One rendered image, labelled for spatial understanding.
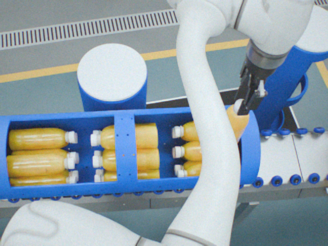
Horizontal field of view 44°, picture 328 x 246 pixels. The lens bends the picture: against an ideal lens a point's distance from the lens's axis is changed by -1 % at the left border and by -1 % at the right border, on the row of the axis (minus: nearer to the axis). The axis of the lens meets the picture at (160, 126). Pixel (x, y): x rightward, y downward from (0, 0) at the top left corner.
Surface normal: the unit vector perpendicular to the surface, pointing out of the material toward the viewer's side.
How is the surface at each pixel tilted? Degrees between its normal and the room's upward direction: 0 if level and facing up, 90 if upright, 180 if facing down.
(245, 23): 81
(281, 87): 90
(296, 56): 90
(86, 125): 72
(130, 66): 0
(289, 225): 0
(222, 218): 26
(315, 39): 0
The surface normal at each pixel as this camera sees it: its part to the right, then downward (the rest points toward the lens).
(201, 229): 0.03, -0.58
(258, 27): -0.46, 0.73
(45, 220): -0.03, -0.75
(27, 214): -0.21, -0.80
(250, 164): 0.10, 0.41
